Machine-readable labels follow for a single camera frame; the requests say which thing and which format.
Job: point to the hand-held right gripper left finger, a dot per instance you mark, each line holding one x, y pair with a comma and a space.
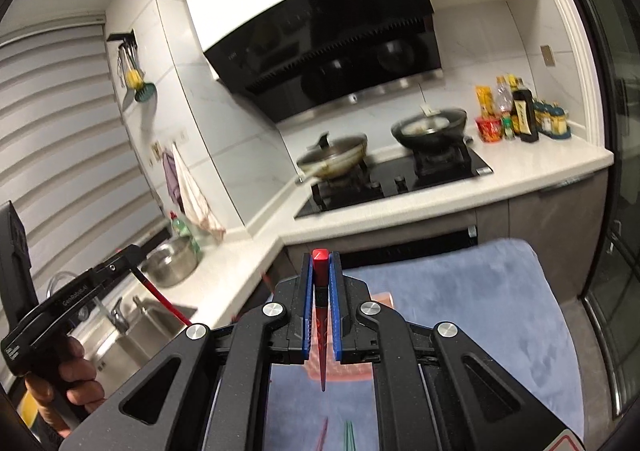
307, 306

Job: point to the green dish soap bottle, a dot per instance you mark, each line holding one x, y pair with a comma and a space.
182, 231

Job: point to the gold wall socket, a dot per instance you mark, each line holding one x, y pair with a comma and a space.
157, 153
548, 56

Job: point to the black range hood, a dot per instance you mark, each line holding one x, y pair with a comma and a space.
325, 41

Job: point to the person's left hand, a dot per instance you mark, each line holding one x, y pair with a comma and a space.
82, 371

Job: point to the dark soy sauce bottle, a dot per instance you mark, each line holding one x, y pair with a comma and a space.
525, 116

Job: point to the purple chopstick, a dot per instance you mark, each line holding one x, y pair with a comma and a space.
321, 436

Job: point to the white kitchen countertop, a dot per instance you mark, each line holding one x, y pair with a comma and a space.
525, 171

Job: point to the green chopstick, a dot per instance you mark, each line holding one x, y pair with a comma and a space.
345, 443
354, 443

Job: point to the rack of spice jars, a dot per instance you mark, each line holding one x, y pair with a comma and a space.
552, 121

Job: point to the blue fleece blanket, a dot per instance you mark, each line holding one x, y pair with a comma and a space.
475, 306

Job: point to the clear plastic bottle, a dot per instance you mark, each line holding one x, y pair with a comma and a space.
503, 98

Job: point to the black-framed glass door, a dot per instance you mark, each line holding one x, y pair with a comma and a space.
615, 181

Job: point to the chrome faucet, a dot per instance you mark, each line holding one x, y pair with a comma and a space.
119, 316

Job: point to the purple hanging cloth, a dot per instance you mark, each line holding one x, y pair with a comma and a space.
170, 181

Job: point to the steel wok with lid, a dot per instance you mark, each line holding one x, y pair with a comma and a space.
335, 158

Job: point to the white hanging towel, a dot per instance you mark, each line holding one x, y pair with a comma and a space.
192, 201

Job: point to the steel kitchen sink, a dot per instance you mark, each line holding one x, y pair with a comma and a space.
145, 331

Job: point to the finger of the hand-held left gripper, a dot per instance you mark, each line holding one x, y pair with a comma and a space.
125, 261

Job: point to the black gas stove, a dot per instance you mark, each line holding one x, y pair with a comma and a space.
350, 191

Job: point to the white window blinds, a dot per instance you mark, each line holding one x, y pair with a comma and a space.
75, 131

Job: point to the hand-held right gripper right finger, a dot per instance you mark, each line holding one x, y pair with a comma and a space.
336, 306

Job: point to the red seasoning tub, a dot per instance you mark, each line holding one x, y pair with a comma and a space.
489, 129

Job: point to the steel basin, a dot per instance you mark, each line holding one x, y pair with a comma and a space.
167, 266

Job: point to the red chopstick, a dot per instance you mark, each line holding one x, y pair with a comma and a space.
160, 297
320, 258

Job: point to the yellow hanging brush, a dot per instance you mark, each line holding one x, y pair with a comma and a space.
134, 78

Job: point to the yellow seasoning packet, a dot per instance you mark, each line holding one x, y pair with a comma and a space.
484, 101

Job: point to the pink perforated utensil holder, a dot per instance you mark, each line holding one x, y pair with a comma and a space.
350, 373

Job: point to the black wok with lid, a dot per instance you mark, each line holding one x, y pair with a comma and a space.
430, 133

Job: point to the small green-capped bottle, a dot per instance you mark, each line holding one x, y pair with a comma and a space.
508, 128

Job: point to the black wall utensil rack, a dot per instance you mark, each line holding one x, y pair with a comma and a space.
122, 37

